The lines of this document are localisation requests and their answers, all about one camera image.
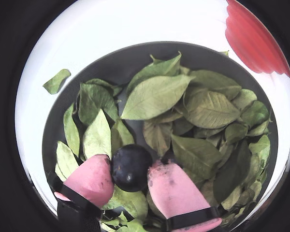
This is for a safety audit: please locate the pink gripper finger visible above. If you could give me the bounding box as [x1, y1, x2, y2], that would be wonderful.
[146, 159, 223, 232]
[47, 154, 115, 232]

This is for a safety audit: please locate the dark purple plum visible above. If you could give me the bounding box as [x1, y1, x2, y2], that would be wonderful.
[110, 144, 154, 193]

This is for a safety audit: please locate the grey round bowl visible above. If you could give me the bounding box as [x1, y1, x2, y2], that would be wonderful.
[41, 41, 279, 232]

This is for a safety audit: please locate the pale green edge leaf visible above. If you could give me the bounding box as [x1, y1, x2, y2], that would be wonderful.
[56, 140, 80, 180]

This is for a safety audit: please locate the pale narrow leaf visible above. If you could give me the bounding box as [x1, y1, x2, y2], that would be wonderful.
[82, 109, 112, 160]

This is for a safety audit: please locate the large dark green leaf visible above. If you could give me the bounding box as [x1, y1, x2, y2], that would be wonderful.
[171, 133, 223, 180]

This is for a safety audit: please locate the pale green wrinkled leaf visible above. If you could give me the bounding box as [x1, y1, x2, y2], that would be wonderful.
[102, 184, 149, 222]

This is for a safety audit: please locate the slim green leaf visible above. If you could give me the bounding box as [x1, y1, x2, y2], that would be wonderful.
[110, 119, 135, 156]

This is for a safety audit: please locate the narrow green edge leaf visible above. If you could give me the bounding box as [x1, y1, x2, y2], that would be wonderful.
[63, 102, 81, 158]

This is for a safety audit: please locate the small pale crinkled leaf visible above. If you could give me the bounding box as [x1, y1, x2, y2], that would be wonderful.
[143, 120, 173, 158]

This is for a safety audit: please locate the dark green curled leaf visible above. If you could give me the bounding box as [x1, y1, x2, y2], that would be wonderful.
[77, 82, 119, 127]

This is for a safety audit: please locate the broad pale ribbed leaf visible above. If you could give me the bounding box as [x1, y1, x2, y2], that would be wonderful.
[184, 90, 241, 130]

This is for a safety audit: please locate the large pale veined leaf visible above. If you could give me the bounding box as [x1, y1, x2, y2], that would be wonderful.
[120, 74, 193, 121]

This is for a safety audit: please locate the small loose green leaf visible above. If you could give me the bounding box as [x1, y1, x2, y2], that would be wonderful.
[42, 68, 72, 95]

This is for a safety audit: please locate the wide dark green leaf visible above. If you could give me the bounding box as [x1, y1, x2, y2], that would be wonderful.
[240, 100, 271, 129]

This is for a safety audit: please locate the rounded green leaf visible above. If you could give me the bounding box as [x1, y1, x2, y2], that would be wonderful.
[231, 88, 258, 112]

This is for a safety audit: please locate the long green leaf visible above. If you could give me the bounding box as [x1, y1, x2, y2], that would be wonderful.
[189, 69, 243, 100]

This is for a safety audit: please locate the dark green pointed leaf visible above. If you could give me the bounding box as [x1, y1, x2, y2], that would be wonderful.
[126, 51, 182, 95]

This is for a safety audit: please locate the red collapsible silicone funnel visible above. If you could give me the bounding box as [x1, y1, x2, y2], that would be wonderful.
[224, 0, 290, 79]

